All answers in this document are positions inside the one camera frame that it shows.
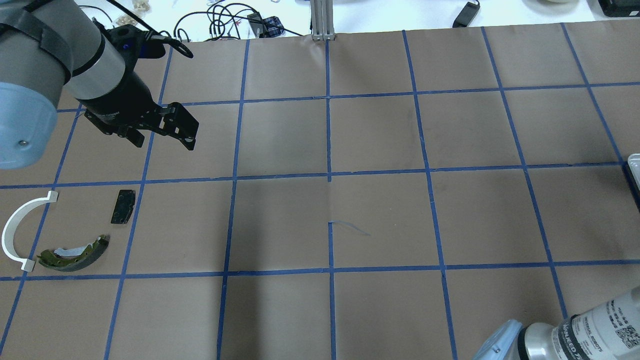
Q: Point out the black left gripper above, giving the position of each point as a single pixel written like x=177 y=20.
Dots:
x=121 y=99

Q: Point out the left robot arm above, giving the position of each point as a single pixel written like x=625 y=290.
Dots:
x=50 y=46

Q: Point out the silver metal tray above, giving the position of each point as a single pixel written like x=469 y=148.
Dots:
x=633 y=163

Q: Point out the black brake pad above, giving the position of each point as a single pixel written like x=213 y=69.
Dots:
x=124 y=206

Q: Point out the olive brake shoe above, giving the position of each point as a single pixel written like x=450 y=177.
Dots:
x=74 y=259

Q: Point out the white curved plastic part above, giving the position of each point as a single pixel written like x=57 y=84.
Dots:
x=12 y=224

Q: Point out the black power adapter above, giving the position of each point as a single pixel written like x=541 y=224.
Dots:
x=467 y=14

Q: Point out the aluminium frame post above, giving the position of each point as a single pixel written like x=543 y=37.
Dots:
x=322 y=20

